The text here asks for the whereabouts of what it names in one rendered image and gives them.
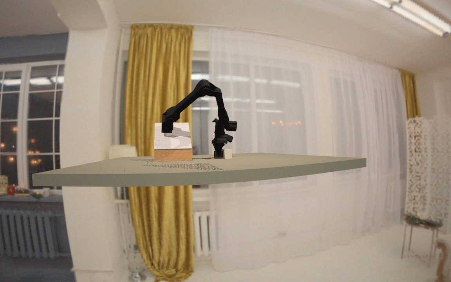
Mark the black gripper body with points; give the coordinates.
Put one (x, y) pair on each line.
(219, 137)

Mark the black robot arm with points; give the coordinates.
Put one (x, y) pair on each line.
(203, 88)

